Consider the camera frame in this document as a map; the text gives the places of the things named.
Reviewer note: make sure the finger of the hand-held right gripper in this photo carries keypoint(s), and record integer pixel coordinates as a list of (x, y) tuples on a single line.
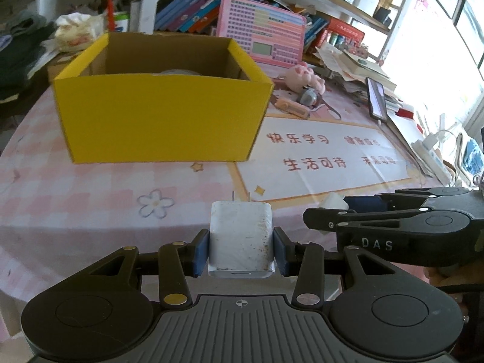
[(359, 217), (361, 203)]

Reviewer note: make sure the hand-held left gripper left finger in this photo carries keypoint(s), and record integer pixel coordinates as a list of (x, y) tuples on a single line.
[(200, 253)]

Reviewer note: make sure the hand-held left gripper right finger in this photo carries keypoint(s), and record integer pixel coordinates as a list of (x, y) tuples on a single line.
[(281, 253)]

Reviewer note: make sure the white tissue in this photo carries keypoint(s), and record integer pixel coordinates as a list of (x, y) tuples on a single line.
[(334, 202)]

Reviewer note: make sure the white charger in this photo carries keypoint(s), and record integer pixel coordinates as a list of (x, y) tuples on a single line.
[(240, 238)]

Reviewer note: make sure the small grey blue gadget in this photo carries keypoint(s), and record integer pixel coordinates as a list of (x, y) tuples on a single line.
[(310, 97)]

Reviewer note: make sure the small peach pink gadget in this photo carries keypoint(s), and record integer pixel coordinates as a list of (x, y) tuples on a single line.
[(291, 107)]

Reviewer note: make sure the yellow cardboard box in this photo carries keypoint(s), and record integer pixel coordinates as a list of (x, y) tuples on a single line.
[(158, 121)]

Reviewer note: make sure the pink plush toy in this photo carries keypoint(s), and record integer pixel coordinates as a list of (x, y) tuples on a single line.
[(302, 77)]

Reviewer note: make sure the grey tape roll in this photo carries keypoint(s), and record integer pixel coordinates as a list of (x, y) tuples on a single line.
[(177, 72)]

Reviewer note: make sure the person's right hand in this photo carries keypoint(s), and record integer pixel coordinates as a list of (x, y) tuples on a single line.
[(446, 278)]

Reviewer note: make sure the white power strip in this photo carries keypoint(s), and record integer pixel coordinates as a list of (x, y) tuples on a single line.
[(431, 158)]

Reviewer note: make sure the white plug adapter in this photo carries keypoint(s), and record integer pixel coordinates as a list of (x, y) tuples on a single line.
[(435, 140)]

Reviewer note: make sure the black smartphone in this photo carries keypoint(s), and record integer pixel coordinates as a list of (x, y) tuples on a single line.
[(377, 100)]

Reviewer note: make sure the pink printed tablecloth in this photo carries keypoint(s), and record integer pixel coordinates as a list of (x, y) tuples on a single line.
[(113, 181)]

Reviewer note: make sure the pile of papers and books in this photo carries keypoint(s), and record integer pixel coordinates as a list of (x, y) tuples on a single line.
[(351, 64)]

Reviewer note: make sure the red book set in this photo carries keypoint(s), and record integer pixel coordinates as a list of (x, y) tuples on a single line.
[(346, 32)]

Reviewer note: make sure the row of thin books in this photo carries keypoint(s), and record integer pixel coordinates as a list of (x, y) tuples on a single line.
[(314, 30)]

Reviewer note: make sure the black box on shelf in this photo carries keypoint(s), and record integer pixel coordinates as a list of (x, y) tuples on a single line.
[(382, 16)]

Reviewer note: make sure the pink learning tablet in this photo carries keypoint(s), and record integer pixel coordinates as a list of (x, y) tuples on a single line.
[(261, 22)]

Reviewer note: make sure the row of blue books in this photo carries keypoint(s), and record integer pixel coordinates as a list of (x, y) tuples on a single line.
[(185, 11)]

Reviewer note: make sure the white green cup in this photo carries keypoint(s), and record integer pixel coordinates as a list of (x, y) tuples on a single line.
[(121, 22)]

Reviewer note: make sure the crumpled white bag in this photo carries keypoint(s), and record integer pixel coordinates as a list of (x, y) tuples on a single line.
[(77, 32)]

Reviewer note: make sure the white wooden bookshelf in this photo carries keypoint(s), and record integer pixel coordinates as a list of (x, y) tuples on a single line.
[(151, 0)]

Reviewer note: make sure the dark cloth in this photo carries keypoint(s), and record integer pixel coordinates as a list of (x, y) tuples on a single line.
[(19, 60)]

